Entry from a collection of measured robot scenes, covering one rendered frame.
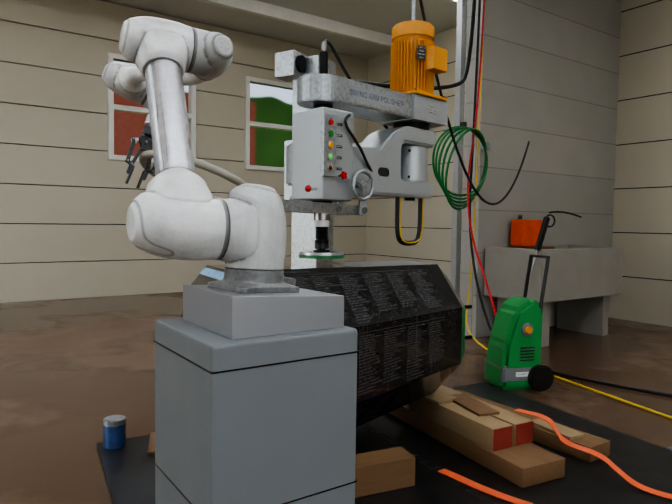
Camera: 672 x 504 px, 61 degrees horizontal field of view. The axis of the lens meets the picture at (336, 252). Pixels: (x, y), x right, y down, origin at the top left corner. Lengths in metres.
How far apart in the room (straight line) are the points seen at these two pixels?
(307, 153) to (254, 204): 1.27
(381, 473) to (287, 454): 1.00
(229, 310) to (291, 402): 0.27
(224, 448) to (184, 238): 0.48
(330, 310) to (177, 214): 0.44
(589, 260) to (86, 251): 6.21
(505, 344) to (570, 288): 1.77
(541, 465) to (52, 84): 7.42
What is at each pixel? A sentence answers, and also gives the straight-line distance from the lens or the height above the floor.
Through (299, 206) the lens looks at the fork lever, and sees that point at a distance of 2.58.
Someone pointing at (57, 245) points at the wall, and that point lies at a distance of 8.37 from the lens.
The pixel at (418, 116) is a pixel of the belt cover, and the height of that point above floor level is 1.63.
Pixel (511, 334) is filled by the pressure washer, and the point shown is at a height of 0.36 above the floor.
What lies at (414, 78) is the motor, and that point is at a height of 1.84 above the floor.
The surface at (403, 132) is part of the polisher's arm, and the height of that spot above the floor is 1.54.
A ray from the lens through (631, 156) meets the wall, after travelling 7.33.
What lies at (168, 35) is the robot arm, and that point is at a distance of 1.77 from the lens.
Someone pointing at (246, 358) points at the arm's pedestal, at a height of 0.76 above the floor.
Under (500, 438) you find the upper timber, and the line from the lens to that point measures 2.69.
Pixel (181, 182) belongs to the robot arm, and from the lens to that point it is 1.43.
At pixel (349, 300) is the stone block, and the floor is 0.74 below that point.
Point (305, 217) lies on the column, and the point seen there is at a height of 1.10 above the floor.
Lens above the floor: 1.07
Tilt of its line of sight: 3 degrees down
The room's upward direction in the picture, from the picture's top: 1 degrees clockwise
